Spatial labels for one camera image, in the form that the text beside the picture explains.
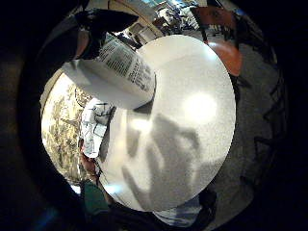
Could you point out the white bottle with printed label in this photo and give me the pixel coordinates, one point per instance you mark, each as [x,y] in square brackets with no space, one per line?
[122,72]

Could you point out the cluttered desk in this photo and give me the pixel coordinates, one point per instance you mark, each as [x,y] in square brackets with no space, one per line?
[166,16]

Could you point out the white crumpled plastic packet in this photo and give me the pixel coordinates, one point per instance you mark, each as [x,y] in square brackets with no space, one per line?
[93,128]

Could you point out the orange chair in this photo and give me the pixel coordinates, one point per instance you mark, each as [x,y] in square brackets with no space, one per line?
[228,53]

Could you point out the the person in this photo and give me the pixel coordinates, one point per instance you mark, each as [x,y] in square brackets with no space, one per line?
[179,213]

